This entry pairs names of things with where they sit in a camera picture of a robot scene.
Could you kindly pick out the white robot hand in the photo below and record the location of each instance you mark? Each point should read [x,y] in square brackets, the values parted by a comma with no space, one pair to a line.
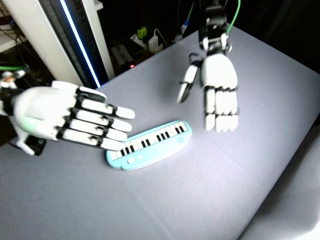
[45,110]
[218,72]

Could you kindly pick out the blue and white connector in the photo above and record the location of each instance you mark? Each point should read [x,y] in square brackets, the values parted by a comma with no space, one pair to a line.
[184,27]

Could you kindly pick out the white column with blue light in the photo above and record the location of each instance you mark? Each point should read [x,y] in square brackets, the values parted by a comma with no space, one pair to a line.
[45,37]

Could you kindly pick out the yellow-green plug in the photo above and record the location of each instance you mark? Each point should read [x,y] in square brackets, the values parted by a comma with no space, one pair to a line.
[141,32]

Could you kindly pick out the light blue toy piano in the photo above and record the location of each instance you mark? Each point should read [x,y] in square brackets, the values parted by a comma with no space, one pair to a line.
[152,147]

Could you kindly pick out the grey table cloth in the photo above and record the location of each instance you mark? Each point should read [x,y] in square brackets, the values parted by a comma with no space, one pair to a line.
[175,195]

